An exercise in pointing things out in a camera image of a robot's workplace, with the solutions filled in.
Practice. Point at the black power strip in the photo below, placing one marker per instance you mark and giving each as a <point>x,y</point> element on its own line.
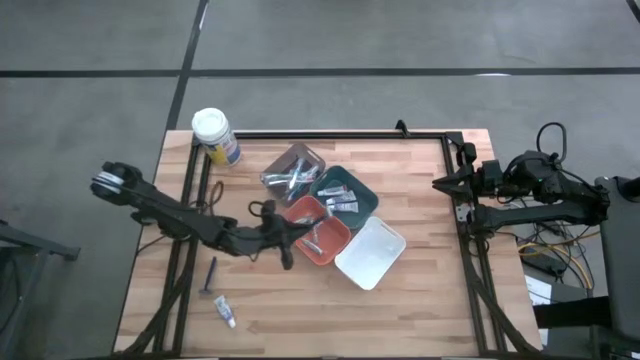
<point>545,262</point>

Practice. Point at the small black clamp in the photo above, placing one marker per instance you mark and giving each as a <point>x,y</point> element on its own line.
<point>401,129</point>

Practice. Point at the blue disposable razor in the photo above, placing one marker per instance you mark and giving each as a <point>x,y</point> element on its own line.
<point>210,272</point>

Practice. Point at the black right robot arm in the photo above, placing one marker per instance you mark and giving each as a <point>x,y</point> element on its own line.
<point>550,212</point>

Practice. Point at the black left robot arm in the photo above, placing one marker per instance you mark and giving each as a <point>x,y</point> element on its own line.
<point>165,210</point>

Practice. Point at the white plastic bin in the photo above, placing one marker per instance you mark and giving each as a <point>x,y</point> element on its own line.
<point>370,255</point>

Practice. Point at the white tube red print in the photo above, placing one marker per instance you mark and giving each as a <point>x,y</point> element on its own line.
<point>341,197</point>

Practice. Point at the clear packaged razor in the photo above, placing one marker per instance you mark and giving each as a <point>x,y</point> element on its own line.
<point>275,179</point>

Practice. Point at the white metal bracket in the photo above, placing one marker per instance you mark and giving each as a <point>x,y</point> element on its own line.
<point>462,212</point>

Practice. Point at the small foil packet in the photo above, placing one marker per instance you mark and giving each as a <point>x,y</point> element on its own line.
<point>311,246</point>

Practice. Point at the white disinfecting wipes canister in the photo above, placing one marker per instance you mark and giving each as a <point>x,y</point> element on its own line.
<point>212,127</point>

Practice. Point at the white paper sheet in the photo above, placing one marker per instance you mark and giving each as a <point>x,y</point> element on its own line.
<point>539,290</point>

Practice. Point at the orange plastic bin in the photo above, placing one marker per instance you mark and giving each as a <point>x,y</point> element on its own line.
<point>335,235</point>

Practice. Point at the grey padded panel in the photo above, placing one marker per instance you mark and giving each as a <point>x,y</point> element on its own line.
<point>620,260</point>

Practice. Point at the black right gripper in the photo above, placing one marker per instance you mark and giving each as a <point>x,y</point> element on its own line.
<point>487,177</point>

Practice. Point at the grey metal stand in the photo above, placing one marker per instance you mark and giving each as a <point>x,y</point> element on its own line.
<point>35,242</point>

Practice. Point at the teal plastic bin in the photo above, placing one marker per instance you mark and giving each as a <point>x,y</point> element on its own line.
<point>367,197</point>

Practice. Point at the blue and white toothbrush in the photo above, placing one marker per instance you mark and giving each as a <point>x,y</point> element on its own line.
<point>296,174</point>

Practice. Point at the white tube blue print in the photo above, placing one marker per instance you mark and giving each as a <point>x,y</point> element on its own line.
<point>225,311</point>

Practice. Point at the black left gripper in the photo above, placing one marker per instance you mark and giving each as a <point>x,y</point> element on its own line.
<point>277,230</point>

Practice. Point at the packaged toothbrush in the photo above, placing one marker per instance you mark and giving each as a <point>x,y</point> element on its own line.
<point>307,179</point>

